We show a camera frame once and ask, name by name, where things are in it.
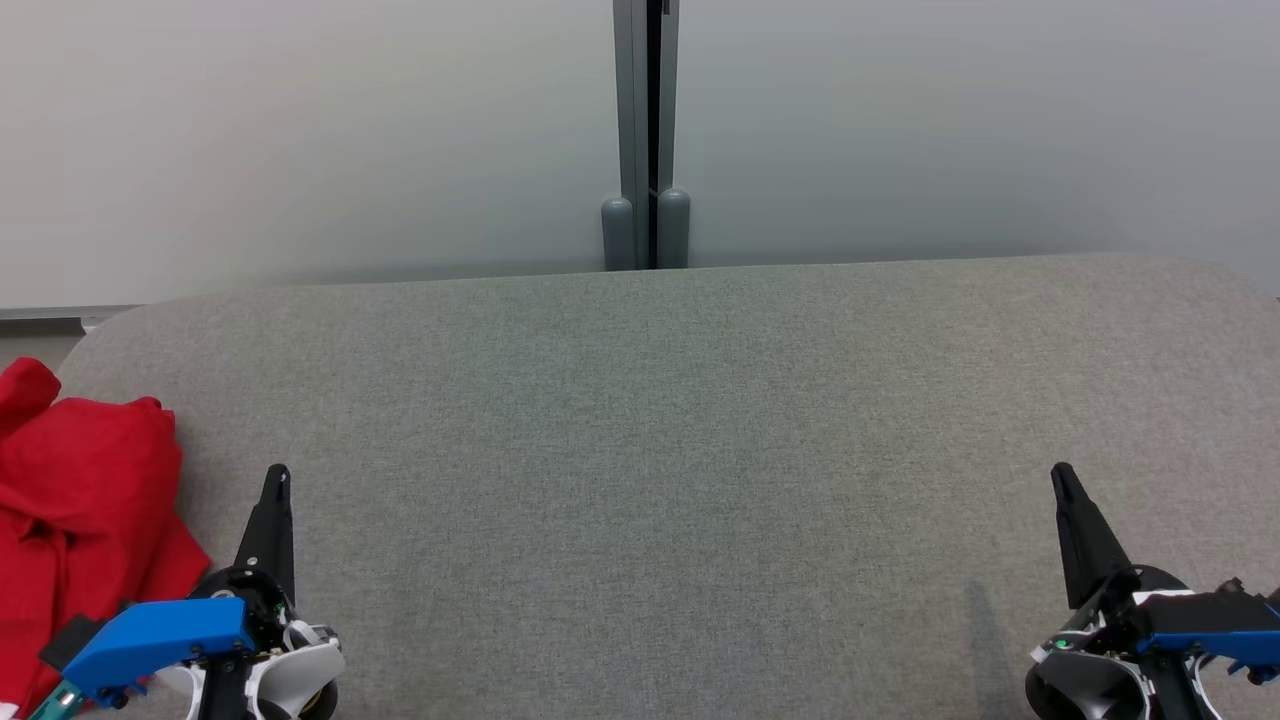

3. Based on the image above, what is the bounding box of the grey wall baseboard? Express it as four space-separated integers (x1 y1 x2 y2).
0 304 143 335

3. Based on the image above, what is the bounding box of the red shirt with white trim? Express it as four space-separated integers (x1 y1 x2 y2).
0 357 213 717

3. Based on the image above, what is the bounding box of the grey cylindrical post foot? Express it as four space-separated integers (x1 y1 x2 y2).
600 195 637 272
656 188 692 270

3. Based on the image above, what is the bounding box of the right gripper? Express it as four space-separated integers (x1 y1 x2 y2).
1025 461 1229 720

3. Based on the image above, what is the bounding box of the grey metal partition post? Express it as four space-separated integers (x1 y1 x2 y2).
612 0 682 271

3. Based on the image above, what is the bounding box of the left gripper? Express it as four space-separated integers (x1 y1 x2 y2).
195 464 348 720

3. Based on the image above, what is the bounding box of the teal cable plug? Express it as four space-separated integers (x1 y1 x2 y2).
28 678 89 720

